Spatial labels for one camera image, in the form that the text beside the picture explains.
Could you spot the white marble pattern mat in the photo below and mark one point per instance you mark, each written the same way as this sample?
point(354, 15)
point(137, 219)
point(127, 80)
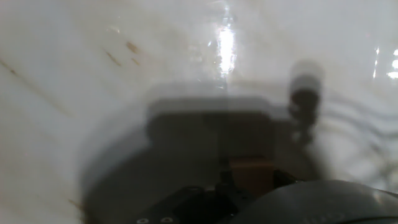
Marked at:
point(77, 77)

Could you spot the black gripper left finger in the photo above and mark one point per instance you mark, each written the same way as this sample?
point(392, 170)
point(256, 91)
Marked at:
point(227, 186)

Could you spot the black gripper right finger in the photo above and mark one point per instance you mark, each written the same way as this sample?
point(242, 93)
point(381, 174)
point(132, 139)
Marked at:
point(283, 178)

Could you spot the medium wooden cube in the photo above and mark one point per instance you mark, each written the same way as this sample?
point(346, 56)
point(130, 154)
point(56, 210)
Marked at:
point(252, 175)

